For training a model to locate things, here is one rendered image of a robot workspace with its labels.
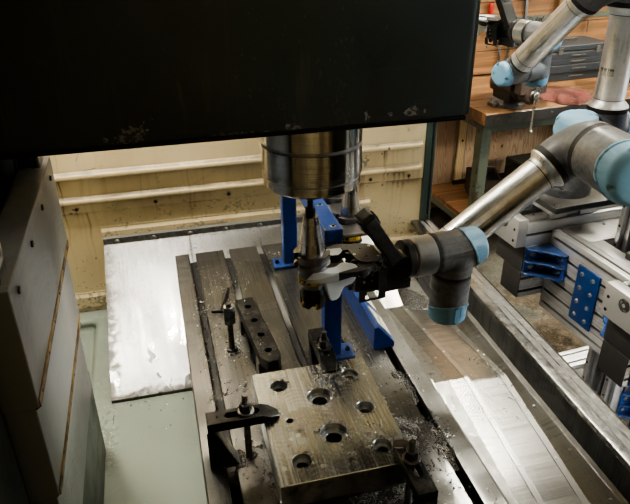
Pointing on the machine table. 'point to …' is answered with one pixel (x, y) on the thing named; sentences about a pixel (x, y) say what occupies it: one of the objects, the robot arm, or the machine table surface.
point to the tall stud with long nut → (230, 325)
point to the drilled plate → (346, 474)
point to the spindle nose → (312, 163)
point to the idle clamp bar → (258, 335)
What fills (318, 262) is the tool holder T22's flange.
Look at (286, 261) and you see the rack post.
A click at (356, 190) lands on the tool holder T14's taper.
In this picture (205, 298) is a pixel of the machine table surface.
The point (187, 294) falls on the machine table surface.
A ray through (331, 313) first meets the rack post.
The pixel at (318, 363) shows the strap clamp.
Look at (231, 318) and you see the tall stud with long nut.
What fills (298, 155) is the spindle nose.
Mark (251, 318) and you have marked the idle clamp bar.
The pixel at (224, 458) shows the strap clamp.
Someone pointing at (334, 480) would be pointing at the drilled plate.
